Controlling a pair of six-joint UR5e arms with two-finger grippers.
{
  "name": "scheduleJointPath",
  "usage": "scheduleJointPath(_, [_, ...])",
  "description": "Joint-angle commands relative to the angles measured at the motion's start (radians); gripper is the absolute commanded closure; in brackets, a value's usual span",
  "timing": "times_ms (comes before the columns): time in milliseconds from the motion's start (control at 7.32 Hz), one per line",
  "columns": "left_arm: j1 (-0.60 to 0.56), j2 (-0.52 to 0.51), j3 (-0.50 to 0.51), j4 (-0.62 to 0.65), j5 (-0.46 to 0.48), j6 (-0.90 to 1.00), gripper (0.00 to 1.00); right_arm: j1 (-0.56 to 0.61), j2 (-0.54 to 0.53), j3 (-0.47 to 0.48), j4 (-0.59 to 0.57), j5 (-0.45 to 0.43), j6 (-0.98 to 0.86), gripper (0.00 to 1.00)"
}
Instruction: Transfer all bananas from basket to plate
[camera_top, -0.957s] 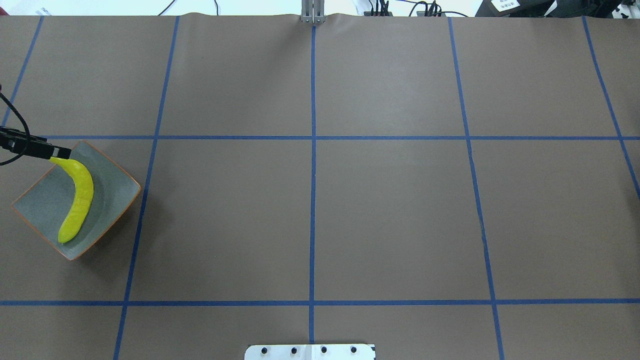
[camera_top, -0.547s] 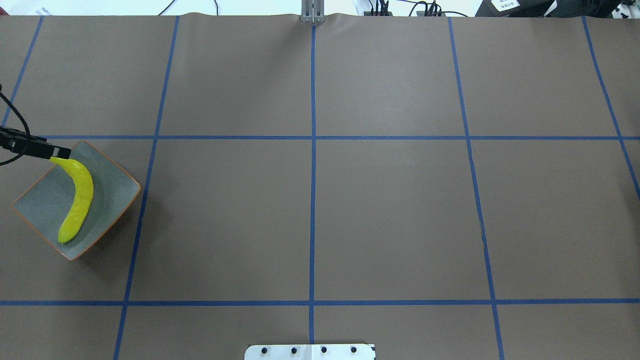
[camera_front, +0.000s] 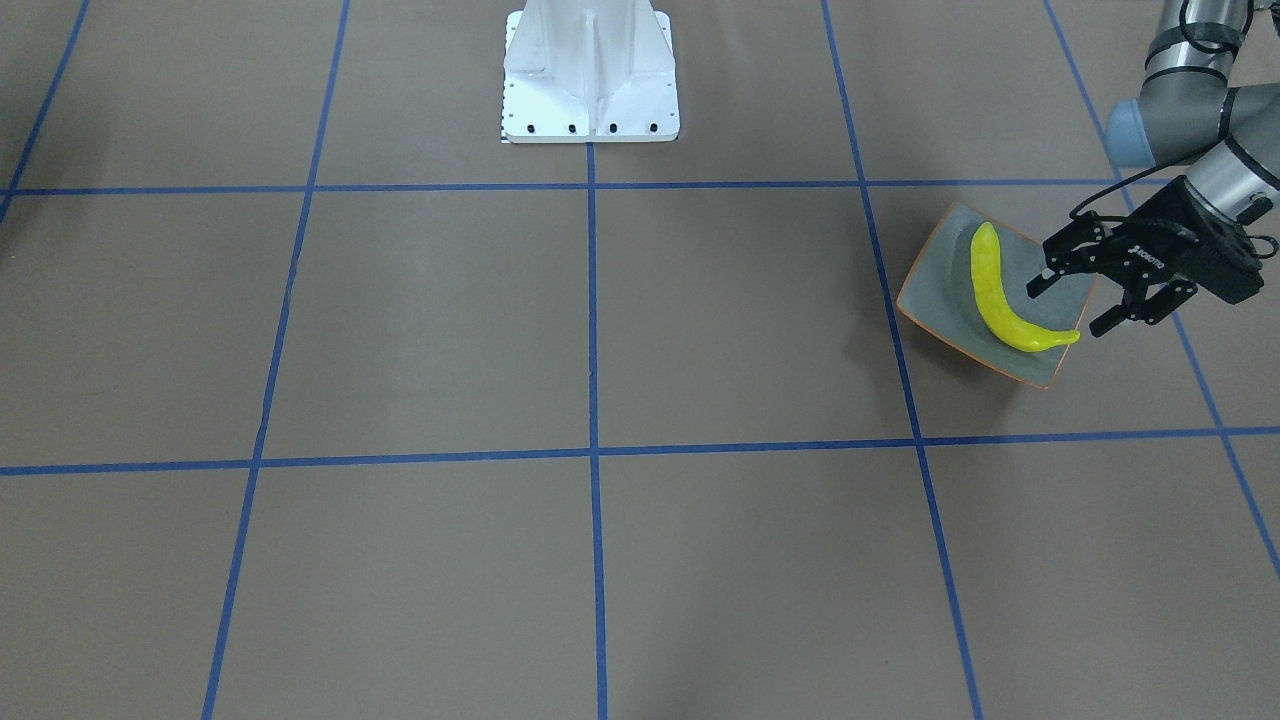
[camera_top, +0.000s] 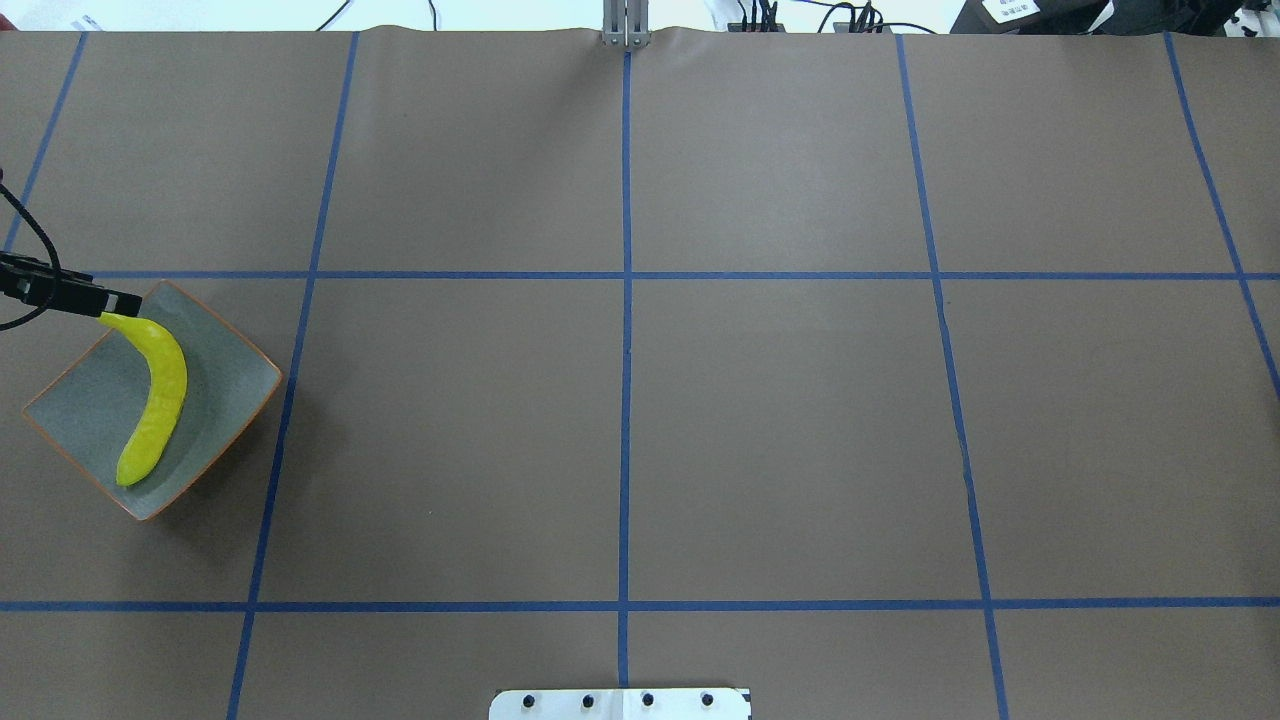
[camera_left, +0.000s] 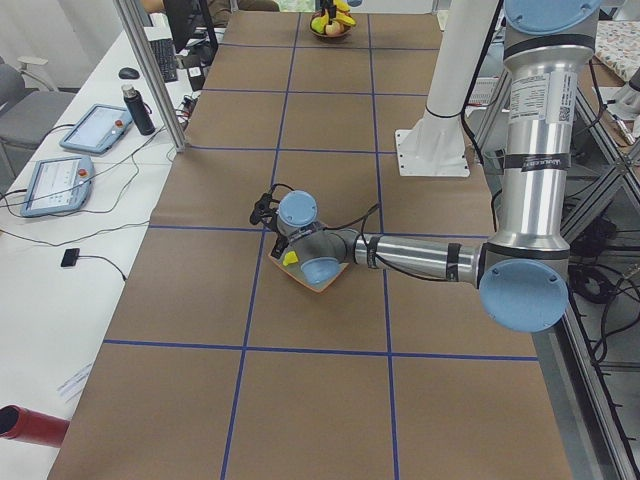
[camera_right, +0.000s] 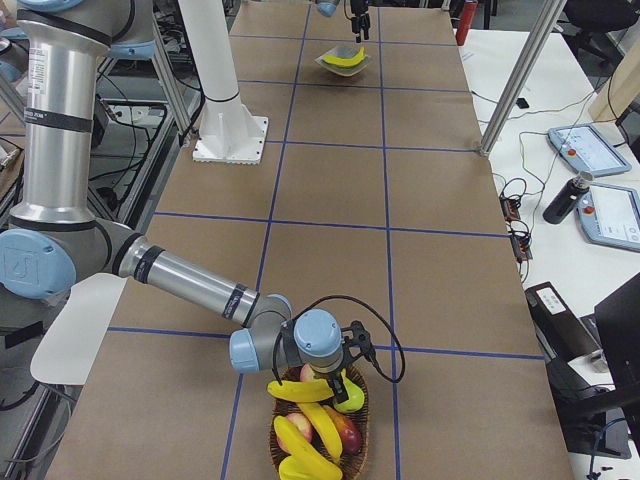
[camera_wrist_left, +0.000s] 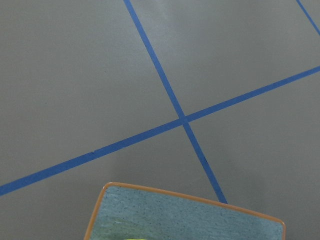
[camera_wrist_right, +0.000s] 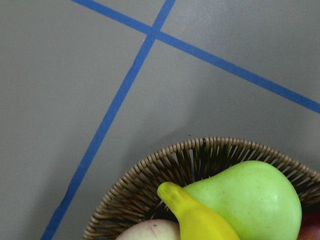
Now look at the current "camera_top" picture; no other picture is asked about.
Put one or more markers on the yellow plastic banana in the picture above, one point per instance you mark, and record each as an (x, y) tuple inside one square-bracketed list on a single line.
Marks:
[(166, 395)]

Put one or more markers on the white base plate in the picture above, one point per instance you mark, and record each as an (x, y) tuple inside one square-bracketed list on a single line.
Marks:
[(623, 703)]

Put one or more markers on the black printer box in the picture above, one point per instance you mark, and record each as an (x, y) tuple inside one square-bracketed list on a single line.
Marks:
[(1105, 18)]

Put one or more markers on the grey square plate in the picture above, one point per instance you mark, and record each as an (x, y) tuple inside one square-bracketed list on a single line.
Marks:
[(89, 411)]

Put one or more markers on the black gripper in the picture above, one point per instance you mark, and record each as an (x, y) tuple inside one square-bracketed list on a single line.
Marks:
[(70, 290)]

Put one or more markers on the aluminium frame post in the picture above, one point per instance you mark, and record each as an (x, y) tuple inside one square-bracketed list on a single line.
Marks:
[(625, 24)]

